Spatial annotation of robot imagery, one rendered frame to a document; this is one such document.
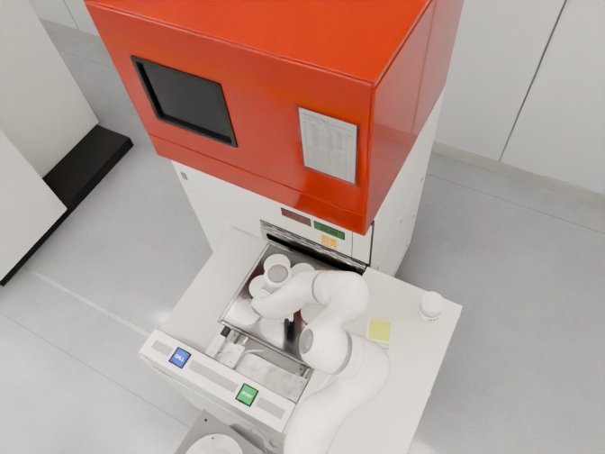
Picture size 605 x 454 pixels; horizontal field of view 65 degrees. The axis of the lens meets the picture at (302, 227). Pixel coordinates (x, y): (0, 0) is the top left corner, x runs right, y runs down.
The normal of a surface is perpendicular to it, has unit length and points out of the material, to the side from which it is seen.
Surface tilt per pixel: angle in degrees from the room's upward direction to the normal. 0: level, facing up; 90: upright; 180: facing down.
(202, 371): 0
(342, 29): 0
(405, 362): 0
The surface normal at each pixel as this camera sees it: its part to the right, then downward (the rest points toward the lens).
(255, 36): -0.07, -0.54
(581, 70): -0.47, 0.76
